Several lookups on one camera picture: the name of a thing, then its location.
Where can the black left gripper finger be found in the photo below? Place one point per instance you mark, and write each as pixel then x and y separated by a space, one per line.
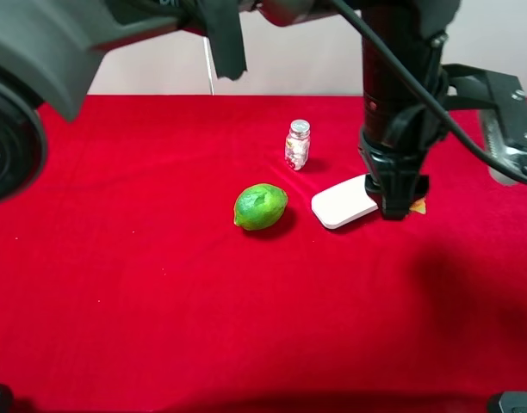
pixel 422 187
pixel 398 193

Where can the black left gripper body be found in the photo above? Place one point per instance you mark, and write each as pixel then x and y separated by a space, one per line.
pixel 398 129

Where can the toy sandwich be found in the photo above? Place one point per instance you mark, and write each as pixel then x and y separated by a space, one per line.
pixel 418 206

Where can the white rounded rectangular box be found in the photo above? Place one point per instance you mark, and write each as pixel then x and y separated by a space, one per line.
pixel 343 203

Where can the glass pill bottle silver cap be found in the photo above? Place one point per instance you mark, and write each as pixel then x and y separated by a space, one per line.
pixel 297 144

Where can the green lime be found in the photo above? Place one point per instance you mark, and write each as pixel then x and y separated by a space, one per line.
pixel 259 207

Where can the grey block bottom right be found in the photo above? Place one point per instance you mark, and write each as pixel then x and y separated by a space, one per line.
pixel 508 402

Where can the red velvet tablecloth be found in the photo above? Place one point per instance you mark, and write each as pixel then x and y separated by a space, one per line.
pixel 125 286

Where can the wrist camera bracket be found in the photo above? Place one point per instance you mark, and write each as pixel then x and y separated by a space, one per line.
pixel 501 105

